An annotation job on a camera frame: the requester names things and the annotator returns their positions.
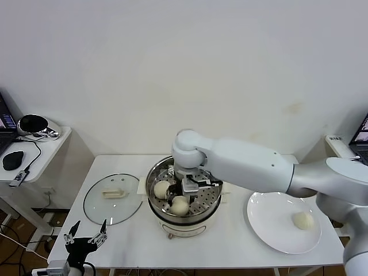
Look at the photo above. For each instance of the white wall socket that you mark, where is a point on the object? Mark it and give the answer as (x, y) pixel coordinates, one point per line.
(49, 191)

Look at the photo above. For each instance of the white steamed baozi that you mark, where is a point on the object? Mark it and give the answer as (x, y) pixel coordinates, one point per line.
(161, 189)
(179, 206)
(302, 220)

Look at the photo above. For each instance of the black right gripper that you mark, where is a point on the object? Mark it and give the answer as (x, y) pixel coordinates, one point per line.
(176, 191)

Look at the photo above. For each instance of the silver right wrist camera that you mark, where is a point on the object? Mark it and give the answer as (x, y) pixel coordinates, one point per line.
(191, 187)

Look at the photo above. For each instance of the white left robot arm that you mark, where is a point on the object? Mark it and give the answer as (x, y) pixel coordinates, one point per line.
(76, 271)

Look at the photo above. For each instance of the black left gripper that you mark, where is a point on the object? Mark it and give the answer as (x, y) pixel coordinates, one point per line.
(77, 248)

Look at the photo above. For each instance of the white side table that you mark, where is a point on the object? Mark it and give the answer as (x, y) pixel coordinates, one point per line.
(337, 146)
(51, 152)

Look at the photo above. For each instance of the small printed label sticker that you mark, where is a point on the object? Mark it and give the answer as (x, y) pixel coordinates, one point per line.
(335, 138)

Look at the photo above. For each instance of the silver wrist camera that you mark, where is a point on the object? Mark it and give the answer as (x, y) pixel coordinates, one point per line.
(191, 187)
(51, 267)

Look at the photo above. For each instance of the shiny black helmet object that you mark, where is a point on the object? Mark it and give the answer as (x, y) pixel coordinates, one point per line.
(31, 123)

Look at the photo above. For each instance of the white work table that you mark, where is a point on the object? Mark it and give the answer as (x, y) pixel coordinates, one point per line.
(129, 247)

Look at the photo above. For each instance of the white electric cooker base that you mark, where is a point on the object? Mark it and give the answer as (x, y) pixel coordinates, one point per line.
(184, 228)

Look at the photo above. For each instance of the black open laptop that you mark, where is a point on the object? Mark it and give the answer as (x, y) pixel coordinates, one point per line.
(362, 143)
(5, 138)

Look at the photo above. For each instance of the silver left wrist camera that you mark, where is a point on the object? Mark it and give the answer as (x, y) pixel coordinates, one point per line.
(51, 267)

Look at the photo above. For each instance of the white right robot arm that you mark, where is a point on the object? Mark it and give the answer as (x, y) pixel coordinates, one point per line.
(244, 161)

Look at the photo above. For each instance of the white round plate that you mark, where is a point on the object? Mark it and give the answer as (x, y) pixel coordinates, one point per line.
(270, 230)

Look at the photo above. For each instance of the perforated steel steamer basket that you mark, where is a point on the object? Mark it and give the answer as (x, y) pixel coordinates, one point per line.
(207, 198)

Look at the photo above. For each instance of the black computer mouse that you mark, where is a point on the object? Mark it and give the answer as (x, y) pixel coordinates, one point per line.
(13, 161)

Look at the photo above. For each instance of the grey usb adapter dongle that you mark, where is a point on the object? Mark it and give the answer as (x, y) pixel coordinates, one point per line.
(19, 178)

